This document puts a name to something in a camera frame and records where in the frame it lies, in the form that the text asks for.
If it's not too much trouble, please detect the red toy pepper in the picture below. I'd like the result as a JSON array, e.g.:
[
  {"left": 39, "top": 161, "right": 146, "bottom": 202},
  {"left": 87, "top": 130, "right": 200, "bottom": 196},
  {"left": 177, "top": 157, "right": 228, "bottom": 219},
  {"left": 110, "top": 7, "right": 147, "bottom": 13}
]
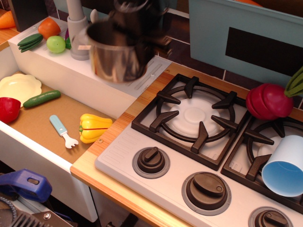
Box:
[{"left": 0, "top": 97, "right": 21, "bottom": 123}]

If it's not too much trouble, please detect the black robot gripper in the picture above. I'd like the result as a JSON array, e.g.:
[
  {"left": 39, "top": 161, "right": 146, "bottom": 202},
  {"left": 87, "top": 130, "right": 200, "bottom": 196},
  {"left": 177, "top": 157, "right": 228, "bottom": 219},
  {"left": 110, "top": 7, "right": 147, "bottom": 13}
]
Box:
[{"left": 110, "top": 0, "right": 171, "bottom": 77}]

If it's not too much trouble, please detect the green toy apple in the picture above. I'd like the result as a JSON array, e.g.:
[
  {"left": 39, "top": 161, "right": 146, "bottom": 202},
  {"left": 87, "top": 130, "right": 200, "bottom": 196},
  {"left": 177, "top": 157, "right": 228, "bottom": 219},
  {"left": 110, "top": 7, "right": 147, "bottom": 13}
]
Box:
[{"left": 46, "top": 35, "right": 66, "bottom": 53}]

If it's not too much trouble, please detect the blue handled toy fork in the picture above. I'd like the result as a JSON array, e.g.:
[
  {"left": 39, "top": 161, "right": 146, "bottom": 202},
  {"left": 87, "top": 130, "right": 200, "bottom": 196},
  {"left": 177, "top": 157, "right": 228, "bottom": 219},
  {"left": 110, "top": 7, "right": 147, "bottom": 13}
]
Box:
[{"left": 49, "top": 115, "right": 79, "bottom": 149}]

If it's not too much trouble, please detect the right black burner grate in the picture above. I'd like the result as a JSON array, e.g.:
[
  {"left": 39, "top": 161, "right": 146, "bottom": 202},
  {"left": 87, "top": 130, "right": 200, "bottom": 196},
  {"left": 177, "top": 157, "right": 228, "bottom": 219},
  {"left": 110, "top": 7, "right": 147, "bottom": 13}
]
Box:
[{"left": 221, "top": 117, "right": 303, "bottom": 214}]

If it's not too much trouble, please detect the black burner grate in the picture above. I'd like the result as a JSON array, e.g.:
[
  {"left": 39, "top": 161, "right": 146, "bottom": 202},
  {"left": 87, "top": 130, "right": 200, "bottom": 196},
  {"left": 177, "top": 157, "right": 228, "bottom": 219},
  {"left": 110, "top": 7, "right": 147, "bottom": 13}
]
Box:
[
  {"left": 221, "top": 117, "right": 303, "bottom": 214},
  {"left": 132, "top": 74, "right": 250, "bottom": 170}
]

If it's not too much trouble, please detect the green toy cucumber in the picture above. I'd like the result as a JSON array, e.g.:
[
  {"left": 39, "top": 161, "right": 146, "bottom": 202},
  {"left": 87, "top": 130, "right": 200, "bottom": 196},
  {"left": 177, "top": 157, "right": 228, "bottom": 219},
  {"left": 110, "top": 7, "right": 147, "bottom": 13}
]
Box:
[{"left": 23, "top": 90, "right": 61, "bottom": 108}]

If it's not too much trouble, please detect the left black burner grate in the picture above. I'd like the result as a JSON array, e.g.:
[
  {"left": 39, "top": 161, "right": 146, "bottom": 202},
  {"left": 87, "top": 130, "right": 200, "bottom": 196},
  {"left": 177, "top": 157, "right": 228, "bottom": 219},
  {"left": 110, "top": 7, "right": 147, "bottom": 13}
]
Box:
[{"left": 132, "top": 74, "right": 250, "bottom": 170}]

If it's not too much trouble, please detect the grey toy stove top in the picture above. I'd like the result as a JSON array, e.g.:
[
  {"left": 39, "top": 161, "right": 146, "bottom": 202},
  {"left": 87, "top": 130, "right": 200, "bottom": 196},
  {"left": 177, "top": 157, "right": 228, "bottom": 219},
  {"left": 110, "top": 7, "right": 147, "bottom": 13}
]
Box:
[{"left": 94, "top": 73, "right": 303, "bottom": 227}]

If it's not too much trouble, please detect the stainless steel pot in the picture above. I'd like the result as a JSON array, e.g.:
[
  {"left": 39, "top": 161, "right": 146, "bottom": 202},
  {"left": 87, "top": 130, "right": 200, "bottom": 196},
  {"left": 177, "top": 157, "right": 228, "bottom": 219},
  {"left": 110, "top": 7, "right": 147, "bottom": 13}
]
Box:
[{"left": 86, "top": 19, "right": 141, "bottom": 83}]

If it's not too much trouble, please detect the grey toy faucet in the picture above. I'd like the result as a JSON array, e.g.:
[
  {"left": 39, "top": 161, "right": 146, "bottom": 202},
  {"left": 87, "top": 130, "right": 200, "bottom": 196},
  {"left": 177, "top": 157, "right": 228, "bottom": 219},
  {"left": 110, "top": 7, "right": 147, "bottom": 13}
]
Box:
[{"left": 66, "top": 0, "right": 90, "bottom": 61}]

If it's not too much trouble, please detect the right stove knob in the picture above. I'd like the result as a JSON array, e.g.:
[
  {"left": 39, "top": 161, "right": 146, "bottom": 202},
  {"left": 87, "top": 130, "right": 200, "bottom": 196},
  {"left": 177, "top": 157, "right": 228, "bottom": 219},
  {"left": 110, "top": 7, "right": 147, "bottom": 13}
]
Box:
[{"left": 248, "top": 207, "right": 293, "bottom": 227}]

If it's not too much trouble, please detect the white toy sink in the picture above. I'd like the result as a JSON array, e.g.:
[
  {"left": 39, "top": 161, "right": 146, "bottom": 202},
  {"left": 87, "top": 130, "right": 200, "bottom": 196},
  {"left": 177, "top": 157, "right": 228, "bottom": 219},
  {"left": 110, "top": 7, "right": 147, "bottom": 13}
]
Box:
[{"left": 0, "top": 26, "right": 170, "bottom": 222}]

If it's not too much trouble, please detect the light blue plastic cup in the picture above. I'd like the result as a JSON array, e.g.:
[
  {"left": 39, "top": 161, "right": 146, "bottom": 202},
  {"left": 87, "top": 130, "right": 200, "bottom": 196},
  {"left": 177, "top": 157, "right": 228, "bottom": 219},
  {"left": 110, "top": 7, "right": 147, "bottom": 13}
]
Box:
[{"left": 262, "top": 135, "right": 303, "bottom": 197}]

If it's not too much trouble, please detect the large middle stove knob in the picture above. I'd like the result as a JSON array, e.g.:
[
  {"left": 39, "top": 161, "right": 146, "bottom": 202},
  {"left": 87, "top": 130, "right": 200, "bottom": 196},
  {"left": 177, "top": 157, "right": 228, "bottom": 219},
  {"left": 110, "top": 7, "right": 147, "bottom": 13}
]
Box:
[{"left": 181, "top": 172, "right": 232, "bottom": 216}]

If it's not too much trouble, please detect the red toy radish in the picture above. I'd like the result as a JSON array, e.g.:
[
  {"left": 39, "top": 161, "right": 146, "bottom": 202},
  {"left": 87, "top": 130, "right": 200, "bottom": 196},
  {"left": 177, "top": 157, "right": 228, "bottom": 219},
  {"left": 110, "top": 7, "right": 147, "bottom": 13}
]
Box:
[{"left": 246, "top": 68, "right": 303, "bottom": 120}]

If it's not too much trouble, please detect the teal toy microwave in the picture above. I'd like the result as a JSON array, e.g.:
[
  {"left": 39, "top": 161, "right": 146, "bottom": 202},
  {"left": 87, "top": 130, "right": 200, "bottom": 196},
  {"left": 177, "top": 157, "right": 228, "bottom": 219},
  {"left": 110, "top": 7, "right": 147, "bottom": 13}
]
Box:
[{"left": 189, "top": 0, "right": 303, "bottom": 86}]

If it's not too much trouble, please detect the orange toy vegetable piece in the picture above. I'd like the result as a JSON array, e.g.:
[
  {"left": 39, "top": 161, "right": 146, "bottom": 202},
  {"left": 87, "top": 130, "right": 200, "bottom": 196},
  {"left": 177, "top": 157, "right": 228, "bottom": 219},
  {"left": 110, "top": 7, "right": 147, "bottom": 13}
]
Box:
[{"left": 38, "top": 17, "right": 61, "bottom": 40}]

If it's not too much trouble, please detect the yellow toy bell pepper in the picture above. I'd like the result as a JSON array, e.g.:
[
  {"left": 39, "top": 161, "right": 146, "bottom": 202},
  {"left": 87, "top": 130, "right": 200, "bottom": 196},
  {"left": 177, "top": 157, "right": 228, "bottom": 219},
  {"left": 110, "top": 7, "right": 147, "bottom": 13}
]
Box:
[{"left": 79, "top": 113, "right": 113, "bottom": 144}]

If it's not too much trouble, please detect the cream scalloped toy plate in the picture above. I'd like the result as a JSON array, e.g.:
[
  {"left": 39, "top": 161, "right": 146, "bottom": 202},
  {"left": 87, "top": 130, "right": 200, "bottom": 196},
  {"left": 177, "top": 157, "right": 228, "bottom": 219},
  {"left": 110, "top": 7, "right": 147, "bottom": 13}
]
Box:
[{"left": 0, "top": 73, "right": 42, "bottom": 107}]

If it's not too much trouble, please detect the blue clamp tool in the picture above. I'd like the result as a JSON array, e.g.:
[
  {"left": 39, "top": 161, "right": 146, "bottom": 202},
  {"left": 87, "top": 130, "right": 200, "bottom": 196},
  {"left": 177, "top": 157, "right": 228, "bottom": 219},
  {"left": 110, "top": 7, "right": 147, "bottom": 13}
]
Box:
[{"left": 0, "top": 169, "right": 53, "bottom": 203}]

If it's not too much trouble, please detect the small left stove knob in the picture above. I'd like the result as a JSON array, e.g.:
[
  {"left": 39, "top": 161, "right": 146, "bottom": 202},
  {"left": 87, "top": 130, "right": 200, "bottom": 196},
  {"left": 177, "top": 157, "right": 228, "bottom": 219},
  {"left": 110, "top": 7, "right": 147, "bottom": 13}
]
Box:
[{"left": 132, "top": 147, "right": 170, "bottom": 179}]

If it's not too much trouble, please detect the orange toy carrot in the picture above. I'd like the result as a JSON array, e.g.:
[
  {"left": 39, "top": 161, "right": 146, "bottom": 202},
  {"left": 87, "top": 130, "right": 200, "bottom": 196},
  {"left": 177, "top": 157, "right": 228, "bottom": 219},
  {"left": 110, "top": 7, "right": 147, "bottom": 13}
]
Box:
[{"left": 0, "top": 11, "right": 16, "bottom": 29}]

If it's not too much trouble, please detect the purple toy eggplant piece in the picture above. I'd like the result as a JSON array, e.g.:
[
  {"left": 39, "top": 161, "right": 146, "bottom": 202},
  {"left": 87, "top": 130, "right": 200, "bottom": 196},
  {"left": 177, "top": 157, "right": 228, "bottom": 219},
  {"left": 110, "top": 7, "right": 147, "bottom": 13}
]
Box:
[{"left": 65, "top": 29, "right": 71, "bottom": 50}]

